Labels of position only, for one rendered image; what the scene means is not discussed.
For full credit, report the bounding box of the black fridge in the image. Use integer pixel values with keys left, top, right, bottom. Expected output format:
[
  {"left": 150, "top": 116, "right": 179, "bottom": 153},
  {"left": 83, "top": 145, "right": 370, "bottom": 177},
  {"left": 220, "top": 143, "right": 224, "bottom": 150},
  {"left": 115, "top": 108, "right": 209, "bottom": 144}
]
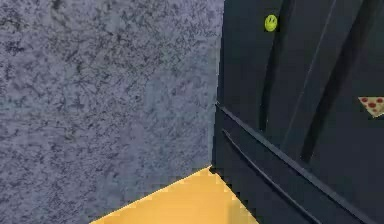
[{"left": 209, "top": 0, "right": 384, "bottom": 224}]

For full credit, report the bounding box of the yellow smiley face magnet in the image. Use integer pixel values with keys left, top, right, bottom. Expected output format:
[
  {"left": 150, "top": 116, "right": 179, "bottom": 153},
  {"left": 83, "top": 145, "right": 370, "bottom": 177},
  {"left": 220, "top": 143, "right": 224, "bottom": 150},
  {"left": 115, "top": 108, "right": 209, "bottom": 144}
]
[{"left": 264, "top": 14, "right": 279, "bottom": 33}]

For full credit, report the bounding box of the pizza slice magnet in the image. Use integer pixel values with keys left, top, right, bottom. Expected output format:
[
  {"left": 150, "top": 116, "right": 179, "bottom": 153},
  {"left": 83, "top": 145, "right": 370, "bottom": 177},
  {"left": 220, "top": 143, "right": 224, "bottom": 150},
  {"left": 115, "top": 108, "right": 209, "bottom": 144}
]
[{"left": 357, "top": 96, "right": 384, "bottom": 119}]

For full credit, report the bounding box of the black fridge door handle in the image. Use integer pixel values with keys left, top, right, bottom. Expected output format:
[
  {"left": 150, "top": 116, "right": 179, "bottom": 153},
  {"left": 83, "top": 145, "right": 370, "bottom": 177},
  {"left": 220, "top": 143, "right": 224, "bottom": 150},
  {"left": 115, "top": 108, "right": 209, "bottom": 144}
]
[
  {"left": 257, "top": 0, "right": 296, "bottom": 132},
  {"left": 299, "top": 0, "right": 384, "bottom": 164}
]

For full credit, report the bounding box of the black fridge drawer handle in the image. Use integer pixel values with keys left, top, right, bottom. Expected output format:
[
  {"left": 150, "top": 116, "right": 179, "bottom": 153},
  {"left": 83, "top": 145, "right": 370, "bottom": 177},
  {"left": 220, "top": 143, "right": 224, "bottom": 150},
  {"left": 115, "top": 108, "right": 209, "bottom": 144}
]
[{"left": 221, "top": 128, "right": 324, "bottom": 224}]

